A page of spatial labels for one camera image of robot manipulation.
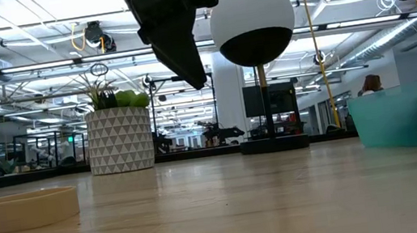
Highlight wide tan rubber band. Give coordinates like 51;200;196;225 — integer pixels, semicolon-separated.
0;184;83;233

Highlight white globe table lamp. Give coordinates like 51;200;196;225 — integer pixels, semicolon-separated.
206;0;314;159

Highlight succulent in triangle-patterned pot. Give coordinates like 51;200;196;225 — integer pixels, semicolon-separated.
76;55;160;178

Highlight black monitor screen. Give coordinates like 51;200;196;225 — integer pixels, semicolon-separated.
241;79;300;120

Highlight person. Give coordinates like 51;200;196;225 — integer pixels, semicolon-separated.
353;72;386;98

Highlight yellow hanging cable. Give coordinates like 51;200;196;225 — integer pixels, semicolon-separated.
298;0;342;131

